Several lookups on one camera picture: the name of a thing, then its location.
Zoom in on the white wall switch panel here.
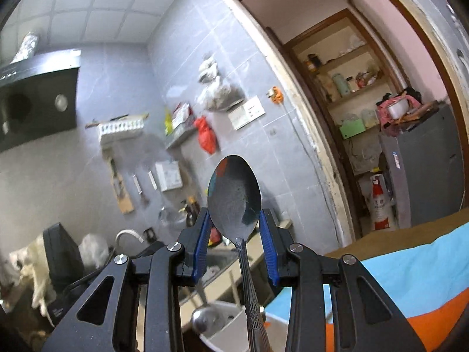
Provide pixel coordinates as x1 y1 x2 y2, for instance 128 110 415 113
228 96 266 131

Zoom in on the pink cloth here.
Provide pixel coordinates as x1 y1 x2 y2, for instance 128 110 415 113
377 88 440 136

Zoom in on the white dish rack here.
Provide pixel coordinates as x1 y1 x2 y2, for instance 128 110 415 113
86 114 149 147

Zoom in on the green box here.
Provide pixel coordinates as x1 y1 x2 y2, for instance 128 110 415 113
339 119 367 140

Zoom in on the wooden cutting board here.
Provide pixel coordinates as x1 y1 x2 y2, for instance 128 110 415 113
109 156 135 214

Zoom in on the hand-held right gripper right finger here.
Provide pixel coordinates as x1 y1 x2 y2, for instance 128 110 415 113
259 208 427 352

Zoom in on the black appliance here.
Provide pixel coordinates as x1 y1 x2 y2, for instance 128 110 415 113
42 222 81 290

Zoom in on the white pot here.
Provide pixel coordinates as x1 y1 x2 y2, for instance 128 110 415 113
388 97 409 120

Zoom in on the steel faucet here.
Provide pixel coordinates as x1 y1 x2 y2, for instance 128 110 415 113
115 229 145 253

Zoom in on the pale wooden door frame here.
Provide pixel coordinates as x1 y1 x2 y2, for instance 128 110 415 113
220 0 469 250

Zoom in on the grey refrigerator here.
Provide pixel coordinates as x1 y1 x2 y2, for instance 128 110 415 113
379 103 463 228

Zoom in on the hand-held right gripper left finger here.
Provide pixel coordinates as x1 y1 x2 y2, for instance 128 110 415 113
40 208 213 352

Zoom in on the hanging filled plastic bag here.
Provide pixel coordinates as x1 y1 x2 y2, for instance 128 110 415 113
196 53 245 112

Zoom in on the white plastic bag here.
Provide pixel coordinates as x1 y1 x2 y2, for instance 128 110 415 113
79 233 111 268

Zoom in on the white cloth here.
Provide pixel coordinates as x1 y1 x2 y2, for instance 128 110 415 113
9 235 55 316

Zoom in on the white utensil container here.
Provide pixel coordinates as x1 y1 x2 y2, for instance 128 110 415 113
179 299 290 352

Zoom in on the blue and orange cloth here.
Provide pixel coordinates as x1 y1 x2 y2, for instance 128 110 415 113
264 222 469 352

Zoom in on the wooden shelf unit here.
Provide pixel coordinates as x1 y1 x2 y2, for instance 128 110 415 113
289 11 407 177

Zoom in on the wall rack with packets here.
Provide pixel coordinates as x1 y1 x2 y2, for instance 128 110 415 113
163 103 196 151

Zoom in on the steel spoon with patterned handle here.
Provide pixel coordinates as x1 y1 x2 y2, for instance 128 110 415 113
207 155 272 352

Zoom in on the red plastic bag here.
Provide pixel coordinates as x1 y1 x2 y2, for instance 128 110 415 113
193 115 217 155

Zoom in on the pale green canister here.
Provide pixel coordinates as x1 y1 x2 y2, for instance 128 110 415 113
332 73 350 98

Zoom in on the dark sauce bottle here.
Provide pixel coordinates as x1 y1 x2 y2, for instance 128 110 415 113
179 197 201 228

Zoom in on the white wall box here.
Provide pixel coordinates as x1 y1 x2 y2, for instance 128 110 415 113
154 160 184 192

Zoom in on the foil exhaust duct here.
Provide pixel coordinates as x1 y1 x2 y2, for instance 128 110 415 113
11 32 40 65

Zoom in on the black range hood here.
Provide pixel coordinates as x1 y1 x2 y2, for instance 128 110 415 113
0 49 82 153

